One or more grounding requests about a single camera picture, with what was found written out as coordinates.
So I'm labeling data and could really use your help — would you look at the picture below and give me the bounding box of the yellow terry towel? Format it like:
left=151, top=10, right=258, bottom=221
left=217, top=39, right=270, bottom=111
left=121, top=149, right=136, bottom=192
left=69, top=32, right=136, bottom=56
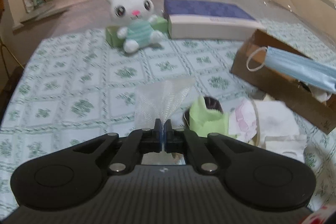
left=248, top=134, right=265, bottom=148

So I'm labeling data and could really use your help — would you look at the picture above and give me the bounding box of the clear mesh plastic bag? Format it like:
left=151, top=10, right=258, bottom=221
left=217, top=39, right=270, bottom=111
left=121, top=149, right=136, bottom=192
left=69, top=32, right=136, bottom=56
left=134, top=77, right=195, bottom=129

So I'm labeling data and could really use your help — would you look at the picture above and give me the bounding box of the white cloth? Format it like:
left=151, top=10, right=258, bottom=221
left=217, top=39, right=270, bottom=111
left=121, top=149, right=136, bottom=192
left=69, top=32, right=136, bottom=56
left=253, top=100, right=307, bottom=162

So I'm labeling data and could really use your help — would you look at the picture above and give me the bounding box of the purple white flat box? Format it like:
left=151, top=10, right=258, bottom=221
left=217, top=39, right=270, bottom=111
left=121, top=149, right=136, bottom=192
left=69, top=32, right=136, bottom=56
left=163, top=0, right=266, bottom=40

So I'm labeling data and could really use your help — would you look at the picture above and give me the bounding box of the green floral tablecloth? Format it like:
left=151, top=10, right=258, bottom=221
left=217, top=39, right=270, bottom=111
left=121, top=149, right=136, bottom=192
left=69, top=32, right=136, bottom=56
left=0, top=17, right=336, bottom=214

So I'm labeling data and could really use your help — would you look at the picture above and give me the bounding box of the grey cloth face mask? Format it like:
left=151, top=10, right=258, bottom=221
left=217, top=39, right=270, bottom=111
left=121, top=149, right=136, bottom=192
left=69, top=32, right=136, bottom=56
left=299, top=81, right=332, bottom=104

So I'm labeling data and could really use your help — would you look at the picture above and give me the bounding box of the white bunny plush toy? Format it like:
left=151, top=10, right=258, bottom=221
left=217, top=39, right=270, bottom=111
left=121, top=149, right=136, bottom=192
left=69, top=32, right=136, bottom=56
left=107, top=0, right=165, bottom=55

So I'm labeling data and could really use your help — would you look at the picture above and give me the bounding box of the green small box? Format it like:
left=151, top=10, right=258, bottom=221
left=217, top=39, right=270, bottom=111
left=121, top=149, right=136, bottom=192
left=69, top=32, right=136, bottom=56
left=105, top=16, right=169, bottom=47

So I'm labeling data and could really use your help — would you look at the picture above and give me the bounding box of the blue surgical mask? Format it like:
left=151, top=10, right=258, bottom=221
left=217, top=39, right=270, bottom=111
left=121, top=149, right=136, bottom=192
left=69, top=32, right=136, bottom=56
left=246, top=46, right=336, bottom=94

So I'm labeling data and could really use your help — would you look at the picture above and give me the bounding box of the green microfiber cloth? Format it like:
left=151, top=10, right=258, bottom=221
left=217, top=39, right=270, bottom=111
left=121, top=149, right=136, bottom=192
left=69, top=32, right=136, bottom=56
left=189, top=96, right=236, bottom=139

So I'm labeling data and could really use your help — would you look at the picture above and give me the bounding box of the brown cardboard tray box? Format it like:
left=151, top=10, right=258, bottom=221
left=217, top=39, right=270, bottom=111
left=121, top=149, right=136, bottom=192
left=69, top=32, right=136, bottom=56
left=231, top=30, right=335, bottom=134

